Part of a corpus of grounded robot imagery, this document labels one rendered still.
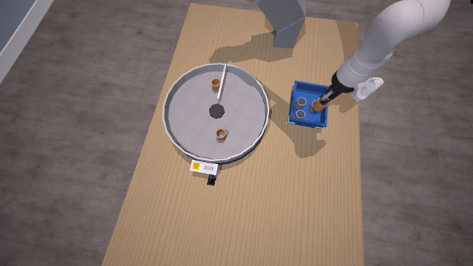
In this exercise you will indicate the bronze bushing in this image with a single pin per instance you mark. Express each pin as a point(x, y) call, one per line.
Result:
point(318, 107)
point(218, 131)
point(215, 81)

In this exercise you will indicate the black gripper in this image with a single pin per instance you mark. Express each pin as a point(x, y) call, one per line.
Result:
point(335, 89)

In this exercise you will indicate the blue crate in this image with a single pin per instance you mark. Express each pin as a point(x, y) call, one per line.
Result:
point(311, 92)

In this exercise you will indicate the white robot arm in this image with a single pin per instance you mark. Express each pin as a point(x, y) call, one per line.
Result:
point(397, 23)

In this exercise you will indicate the grey metal sleeve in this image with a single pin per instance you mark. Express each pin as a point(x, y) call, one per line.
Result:
point(311, 106)
point(299, 112)
point(301, 100)

